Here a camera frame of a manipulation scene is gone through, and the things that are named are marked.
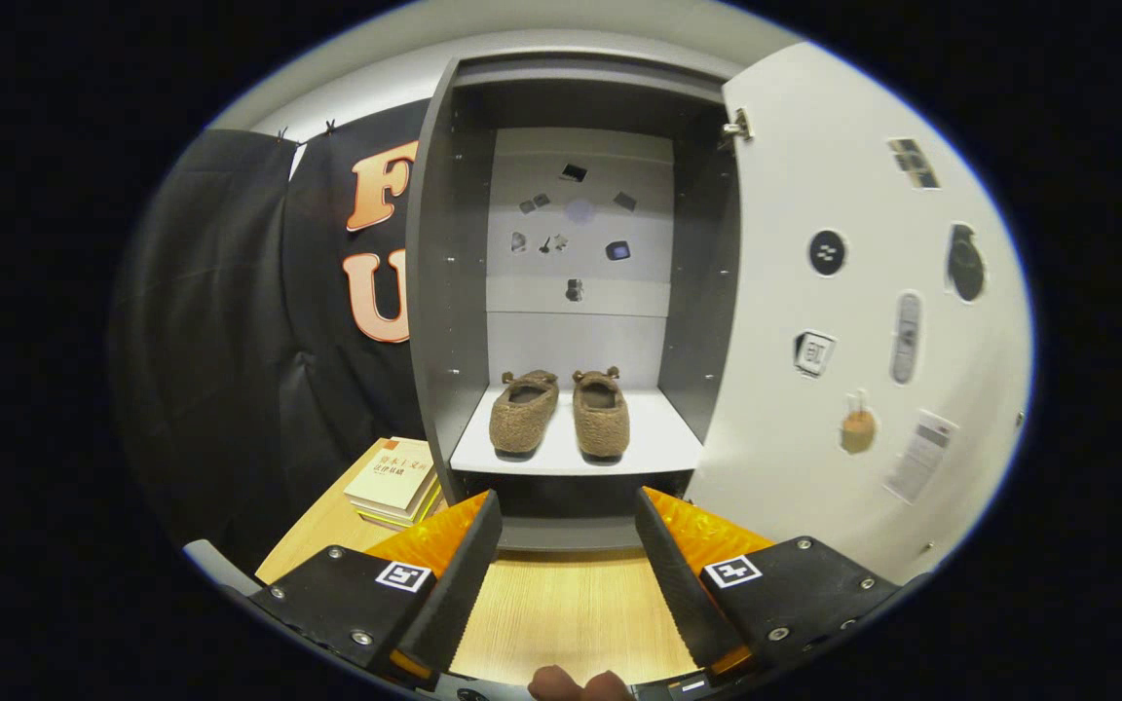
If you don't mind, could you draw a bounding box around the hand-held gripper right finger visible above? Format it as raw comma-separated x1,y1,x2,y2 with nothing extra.
634,485,927,683

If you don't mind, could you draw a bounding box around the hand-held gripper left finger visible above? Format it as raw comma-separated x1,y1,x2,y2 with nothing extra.
249,489,504,683

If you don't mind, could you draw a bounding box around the brown fuzzy shoe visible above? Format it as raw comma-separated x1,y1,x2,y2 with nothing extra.
489,369,560,456
573,366,631,460

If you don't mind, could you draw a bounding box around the beige shoe cabinet door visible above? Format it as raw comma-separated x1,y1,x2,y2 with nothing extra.
688,39,1034,587

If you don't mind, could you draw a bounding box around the dark grey shoe cabinet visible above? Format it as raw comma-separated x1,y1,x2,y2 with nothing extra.
405,54,752,553

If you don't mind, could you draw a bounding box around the light grey cabinet shelf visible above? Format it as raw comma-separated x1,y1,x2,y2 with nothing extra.
449,383,705,478

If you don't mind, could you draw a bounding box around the yellow-edged book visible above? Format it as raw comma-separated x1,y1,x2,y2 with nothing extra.
352,477,445,532

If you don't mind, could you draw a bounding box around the beige cover book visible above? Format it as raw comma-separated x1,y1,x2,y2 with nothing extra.
344,437,437,517

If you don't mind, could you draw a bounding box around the black backdrop cloth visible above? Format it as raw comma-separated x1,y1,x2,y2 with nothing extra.
111,97,430,575

